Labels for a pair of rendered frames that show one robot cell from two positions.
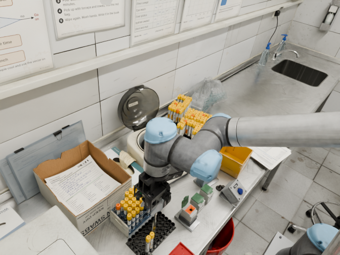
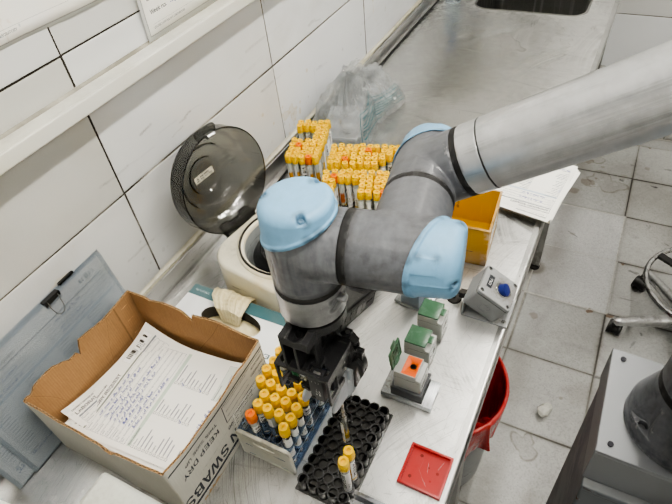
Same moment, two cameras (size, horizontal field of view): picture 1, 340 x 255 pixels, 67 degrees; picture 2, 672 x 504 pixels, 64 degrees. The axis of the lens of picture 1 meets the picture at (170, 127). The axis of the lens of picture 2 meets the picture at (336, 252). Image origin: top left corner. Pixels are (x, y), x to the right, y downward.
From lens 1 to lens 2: 0.11 m
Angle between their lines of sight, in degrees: 7
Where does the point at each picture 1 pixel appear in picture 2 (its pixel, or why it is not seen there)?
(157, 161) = (313, 289)
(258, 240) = (555, 373)
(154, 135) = (285, 228)
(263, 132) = (548, 135)
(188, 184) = (386, 312)
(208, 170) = (446, 270)
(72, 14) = not seen: outside the picture
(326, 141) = not seen: outside the picture
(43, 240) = not seen: outside the picture
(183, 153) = (371, 248)
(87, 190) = (168, 403)
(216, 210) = (465, 347)
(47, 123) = (16, 284)
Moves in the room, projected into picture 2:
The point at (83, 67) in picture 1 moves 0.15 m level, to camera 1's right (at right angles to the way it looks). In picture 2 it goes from (52, 121) to (157, 104)
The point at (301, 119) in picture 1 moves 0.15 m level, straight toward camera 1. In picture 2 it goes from (636, 69) to (636, 176)
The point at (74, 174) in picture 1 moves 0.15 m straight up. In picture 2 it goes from (125, 377) to (89, 323)
